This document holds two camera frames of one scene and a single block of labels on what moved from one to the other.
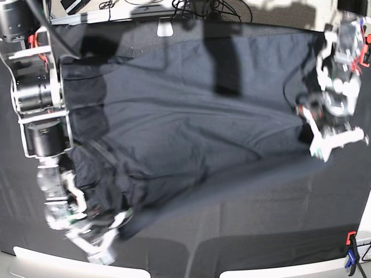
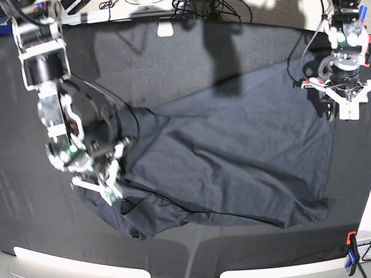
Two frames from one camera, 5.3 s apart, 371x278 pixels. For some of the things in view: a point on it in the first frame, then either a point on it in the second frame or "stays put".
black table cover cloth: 293,215 stays put
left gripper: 70,223 -> 98,157
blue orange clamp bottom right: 353,252 stays put
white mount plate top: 165,28 stays put
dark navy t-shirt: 151,120 -> 262,154
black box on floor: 72,7 stays put
